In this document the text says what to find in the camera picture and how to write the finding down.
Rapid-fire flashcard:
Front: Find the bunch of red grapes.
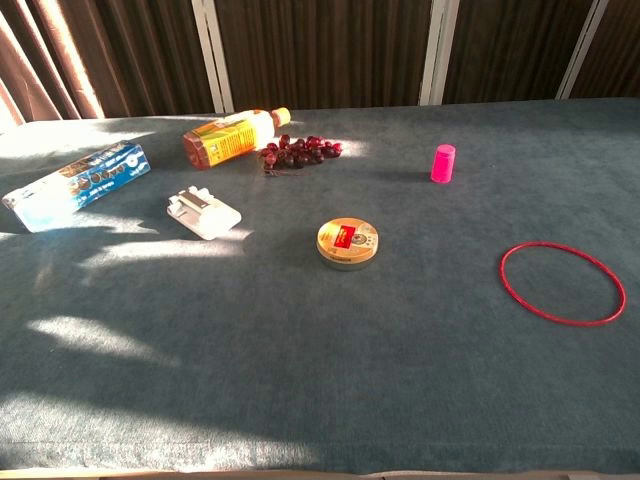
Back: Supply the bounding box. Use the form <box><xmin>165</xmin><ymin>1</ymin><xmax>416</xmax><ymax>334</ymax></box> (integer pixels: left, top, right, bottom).
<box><xmin>256</xmin><ymin>133</ymin><xmax>344</xmax><ymax>177</ymax></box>

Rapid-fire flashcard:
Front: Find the thin red ring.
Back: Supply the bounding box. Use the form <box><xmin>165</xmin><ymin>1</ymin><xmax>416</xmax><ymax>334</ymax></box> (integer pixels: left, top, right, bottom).
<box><xmin>499</xmin><ymin>241</ymin><xmax>628</xmax><ymax>328</ymax></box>

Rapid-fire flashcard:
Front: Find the orange tea bottle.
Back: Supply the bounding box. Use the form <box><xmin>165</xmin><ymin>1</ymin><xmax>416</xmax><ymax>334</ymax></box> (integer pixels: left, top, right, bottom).
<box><xmin>181</xmin><ymin>107</ymin><xmax>293</xmax><ymax>172</ymax></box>

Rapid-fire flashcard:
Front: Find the blue cookie box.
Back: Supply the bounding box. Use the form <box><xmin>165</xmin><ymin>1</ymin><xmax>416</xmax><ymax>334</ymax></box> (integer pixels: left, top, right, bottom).
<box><xmin>1</xmin><ymin>140</ymin><xmax>152</xmax><ymax>235</ymax></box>

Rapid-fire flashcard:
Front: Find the blue-green table cloth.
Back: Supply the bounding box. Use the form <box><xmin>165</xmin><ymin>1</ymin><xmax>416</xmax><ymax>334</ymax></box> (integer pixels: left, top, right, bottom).
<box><xmin>0</xmin><ymin>97</ymin><xmax>640</xmax><ymax>476</ymax></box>

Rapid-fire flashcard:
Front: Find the round gold tin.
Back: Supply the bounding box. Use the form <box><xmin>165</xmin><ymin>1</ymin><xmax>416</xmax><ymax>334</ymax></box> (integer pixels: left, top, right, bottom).
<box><xmin>315</xmin><ymin>216</ymin><xmax>380</xmax><ymax>272</ymax></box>

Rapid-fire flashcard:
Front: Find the brown curtain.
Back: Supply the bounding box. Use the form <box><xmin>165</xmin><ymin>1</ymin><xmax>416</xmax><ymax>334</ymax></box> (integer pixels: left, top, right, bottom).
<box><xmin>0</xmin><ymin>0</ymin><xmax>106</xmax><ymax>126</ymax></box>

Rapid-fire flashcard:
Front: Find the white plastic clip device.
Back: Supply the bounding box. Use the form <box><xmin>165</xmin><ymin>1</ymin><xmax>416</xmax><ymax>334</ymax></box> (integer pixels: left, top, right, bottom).
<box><xmin>166</xmin><ymin>185</ymin><xmax>243</xmax><ymax>242</ymax></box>

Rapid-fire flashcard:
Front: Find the white frame post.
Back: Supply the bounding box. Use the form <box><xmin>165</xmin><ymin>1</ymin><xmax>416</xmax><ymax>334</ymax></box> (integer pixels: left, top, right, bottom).
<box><xmin>191</xmin><ymin>0</ymin><xmax>236</xmax><ymax>115</ymax></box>
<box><xmin>418</xmin><ymin>0</ymin><xmax>462</xmax><ymax>107</ymax></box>
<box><xmin>555</xmin><ymin>0</ymin><xmax>614</xmax><ymax>101</ymax></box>

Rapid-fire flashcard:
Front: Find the pink cylinder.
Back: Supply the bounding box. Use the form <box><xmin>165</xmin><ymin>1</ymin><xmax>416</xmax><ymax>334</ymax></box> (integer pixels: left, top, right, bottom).
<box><xmin>430</xmin><ymin>143</ymin><xmax>457</xmax><ymax>185</ymax></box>

